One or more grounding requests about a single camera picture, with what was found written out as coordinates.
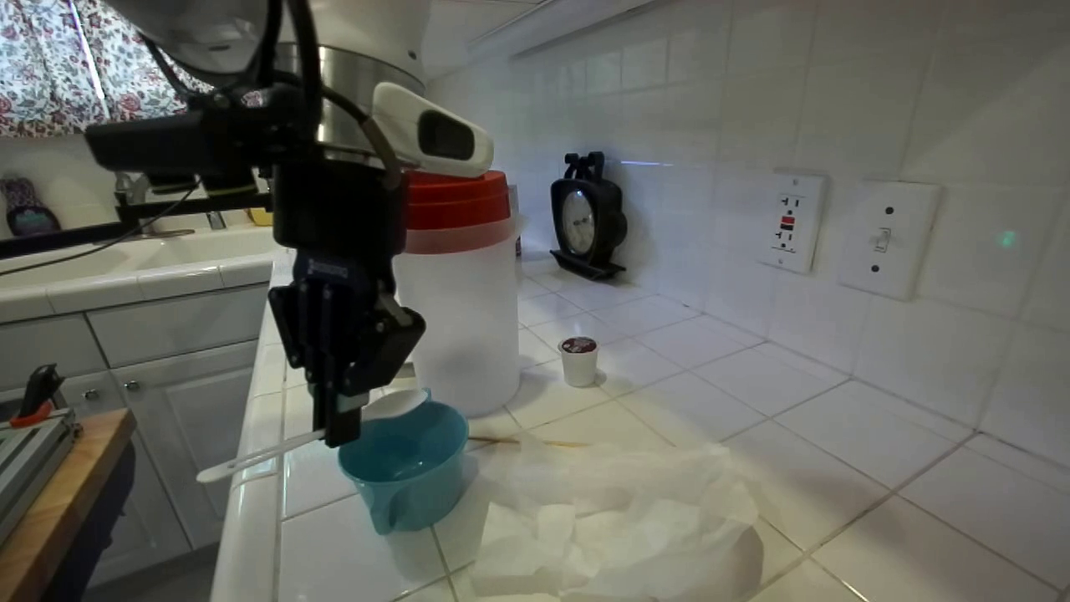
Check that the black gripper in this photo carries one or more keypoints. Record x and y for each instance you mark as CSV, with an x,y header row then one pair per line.
x,y
341,226

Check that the blue plastic bowl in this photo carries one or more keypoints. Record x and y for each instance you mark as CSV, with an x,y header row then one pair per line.
x,y
410,470

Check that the clear pitcher with red lid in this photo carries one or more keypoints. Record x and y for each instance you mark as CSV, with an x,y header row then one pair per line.
x,y
458,272

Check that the white cabinet drawers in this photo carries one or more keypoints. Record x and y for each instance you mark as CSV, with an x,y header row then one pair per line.
x,y
182,370

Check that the small white coffee pod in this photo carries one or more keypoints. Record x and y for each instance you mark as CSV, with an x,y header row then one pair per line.
x,y
579,362

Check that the chrome kitchen faucet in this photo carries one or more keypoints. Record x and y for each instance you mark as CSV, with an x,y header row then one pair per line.
x,y
141,200

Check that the wooden cart top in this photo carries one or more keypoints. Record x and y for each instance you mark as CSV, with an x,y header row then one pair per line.
x,y
43,538

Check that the floral window curtain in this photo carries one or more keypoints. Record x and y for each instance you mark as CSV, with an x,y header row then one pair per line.
x,y
67,65

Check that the white power outlet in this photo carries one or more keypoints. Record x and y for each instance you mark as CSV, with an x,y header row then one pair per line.
x,y
793,226

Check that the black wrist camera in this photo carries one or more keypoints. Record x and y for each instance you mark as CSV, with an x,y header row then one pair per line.
x,y
216,138

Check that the black rail bar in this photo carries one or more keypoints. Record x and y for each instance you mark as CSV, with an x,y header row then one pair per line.
x,y
114,231

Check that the white light switch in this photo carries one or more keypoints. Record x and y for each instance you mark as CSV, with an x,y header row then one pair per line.
x,y
886,238

